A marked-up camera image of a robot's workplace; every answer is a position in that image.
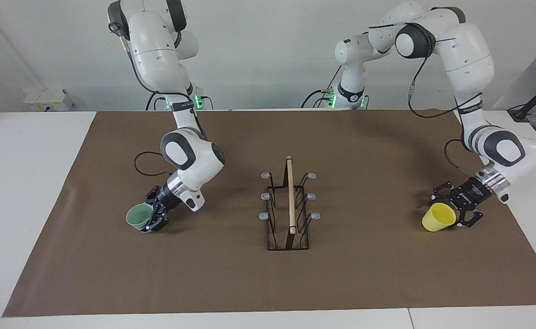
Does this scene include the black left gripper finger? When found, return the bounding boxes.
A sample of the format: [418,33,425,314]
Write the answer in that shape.
[456,208,484,228]
[431,181,461,205]

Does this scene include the pale green plastic cup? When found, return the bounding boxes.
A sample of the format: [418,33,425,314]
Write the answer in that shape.
[126,203,155,231]

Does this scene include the yellow plastic cup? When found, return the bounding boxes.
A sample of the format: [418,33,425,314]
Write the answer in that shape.
[422,203,457,232]

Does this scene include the black stand pole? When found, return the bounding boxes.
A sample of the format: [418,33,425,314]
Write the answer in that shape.
[508,73,536,122]

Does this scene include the brown table mat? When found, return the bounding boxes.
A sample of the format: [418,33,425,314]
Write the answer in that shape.
[3,110,536,318]

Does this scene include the white power box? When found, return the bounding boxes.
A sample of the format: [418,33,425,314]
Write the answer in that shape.
[23,89,74,111]

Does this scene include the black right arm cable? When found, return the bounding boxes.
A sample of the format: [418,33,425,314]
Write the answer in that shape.
[108,21,193,178]

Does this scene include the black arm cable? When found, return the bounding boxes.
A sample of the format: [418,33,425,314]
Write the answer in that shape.
[368,23,483,180]
[108,21,193,178]

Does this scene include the black right base cables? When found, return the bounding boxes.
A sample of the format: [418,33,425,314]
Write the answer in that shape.
[145,90,214,111]

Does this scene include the black base cables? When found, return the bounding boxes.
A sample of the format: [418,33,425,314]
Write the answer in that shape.
[301,64,344,109]
[145,90,214,111]

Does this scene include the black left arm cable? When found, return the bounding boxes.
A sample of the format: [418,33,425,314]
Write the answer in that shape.
[368,23,483,180]

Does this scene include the black wire cup rack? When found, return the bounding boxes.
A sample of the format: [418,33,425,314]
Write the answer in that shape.
[259,156,321,251]

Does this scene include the black left base cables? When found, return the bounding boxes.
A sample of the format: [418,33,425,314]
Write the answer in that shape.
[301,64,344,109]

